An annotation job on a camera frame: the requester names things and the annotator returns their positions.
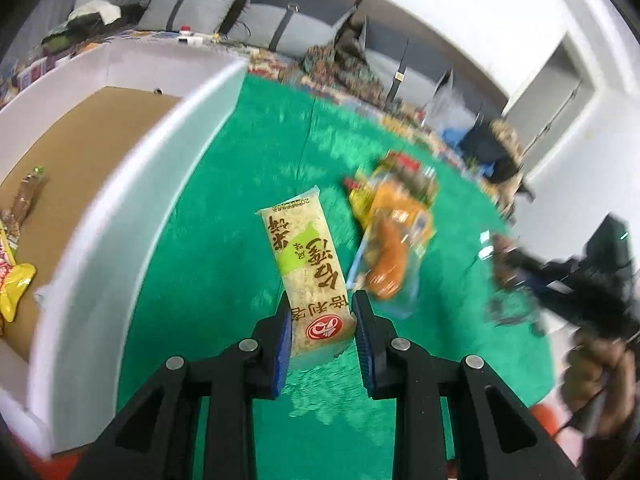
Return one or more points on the orange bread bun packet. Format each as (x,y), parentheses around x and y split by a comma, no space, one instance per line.
(390,255)

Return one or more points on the beige rice cracker packet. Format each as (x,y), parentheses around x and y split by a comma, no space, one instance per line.
(300,260)

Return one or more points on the blue cloth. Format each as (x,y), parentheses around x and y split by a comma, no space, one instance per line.
(454,138)

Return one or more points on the red green snack packet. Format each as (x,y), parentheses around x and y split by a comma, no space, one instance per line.
(407,170)

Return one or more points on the green patterned tablecloth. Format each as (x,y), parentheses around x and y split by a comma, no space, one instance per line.
(225,210)

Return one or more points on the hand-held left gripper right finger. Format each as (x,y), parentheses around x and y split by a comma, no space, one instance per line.
(364,350)

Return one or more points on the brown snack stick packet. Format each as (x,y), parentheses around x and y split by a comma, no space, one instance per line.
(27,195)

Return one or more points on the person's right hand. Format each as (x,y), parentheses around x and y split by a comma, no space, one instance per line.
(600,385)

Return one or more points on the black bag with fur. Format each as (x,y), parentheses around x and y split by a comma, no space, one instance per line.
(500,155)

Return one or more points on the white crumpled cloth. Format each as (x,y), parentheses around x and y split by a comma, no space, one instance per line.
(95,11)

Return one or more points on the dark patterned cloth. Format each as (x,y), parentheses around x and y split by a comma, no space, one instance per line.
(345,67)

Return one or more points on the white cardboard box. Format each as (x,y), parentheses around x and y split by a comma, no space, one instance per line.
(150,160)

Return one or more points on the white power strip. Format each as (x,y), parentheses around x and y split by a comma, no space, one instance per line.
(189,36)

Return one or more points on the yellow clear snack packet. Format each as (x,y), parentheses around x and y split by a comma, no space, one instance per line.
(357,192)

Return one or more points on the white door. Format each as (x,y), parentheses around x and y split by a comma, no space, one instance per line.
(550,105)

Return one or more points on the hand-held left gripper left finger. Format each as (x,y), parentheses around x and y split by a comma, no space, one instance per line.
(281,345)

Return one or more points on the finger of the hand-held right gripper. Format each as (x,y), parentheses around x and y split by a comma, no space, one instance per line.
(525,312)
(527,262)

